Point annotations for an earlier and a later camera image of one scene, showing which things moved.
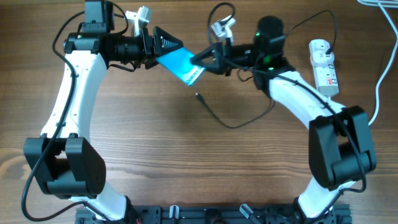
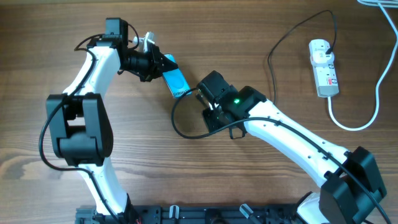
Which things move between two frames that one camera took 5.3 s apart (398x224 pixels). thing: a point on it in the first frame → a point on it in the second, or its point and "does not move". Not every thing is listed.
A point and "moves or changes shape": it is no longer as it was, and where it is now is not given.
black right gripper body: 226,54 → 212,115
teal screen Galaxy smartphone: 179,64 → 175,79
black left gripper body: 148,47 → 157,62
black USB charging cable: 246,124 moves or changes shape
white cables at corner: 393,4 does not move
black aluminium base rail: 216,214 does not move
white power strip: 322,59 does not move
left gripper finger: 163,43 → 166,64
